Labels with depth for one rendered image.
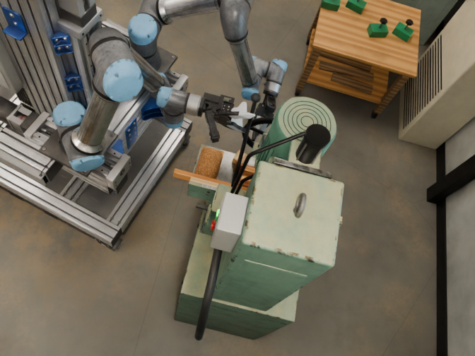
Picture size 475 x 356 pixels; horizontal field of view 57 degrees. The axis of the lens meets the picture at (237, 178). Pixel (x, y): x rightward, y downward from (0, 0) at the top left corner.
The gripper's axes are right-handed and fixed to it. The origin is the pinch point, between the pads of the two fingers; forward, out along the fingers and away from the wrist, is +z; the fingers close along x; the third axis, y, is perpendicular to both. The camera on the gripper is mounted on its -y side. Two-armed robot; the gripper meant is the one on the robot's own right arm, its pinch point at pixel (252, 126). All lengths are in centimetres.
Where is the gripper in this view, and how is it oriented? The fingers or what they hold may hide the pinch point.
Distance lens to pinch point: 158.6
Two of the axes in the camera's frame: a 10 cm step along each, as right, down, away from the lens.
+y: 2.3, -9.3, 2.9
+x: -1.0, 2.7, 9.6
